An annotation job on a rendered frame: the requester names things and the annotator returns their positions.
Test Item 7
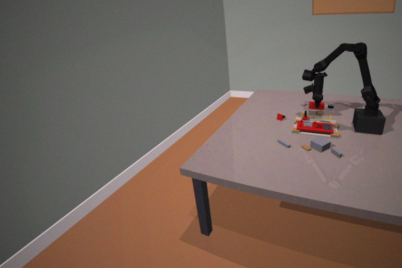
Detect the small brown flat bar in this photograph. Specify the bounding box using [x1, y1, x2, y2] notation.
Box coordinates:
[301, 144, 311, 151]

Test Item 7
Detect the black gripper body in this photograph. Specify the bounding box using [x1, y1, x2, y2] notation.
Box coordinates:
[312, 83, 323, 100]

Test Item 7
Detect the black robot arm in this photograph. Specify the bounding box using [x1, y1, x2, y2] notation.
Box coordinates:
[302, 42, 380, 117]

